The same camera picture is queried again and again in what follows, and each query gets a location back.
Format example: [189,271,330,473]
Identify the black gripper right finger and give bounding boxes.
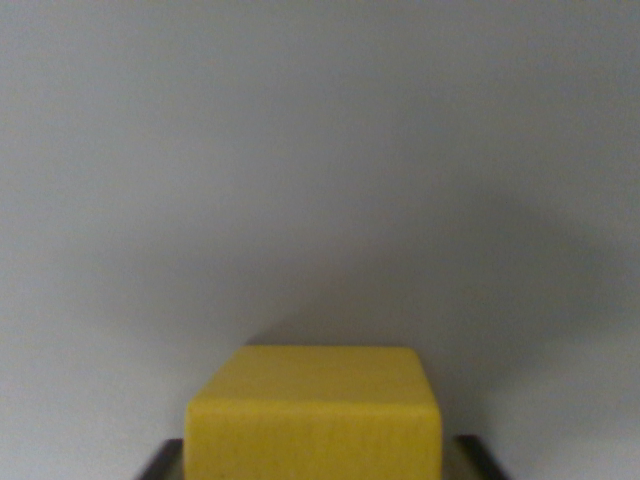
[441,434,512,480]

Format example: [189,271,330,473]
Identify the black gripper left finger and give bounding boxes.
[133,438,187,480]

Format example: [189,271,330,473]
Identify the yellow cube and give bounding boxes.
[183,344,444,480]

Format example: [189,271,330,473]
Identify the grey plastic bin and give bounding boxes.
[0,0,640,480]

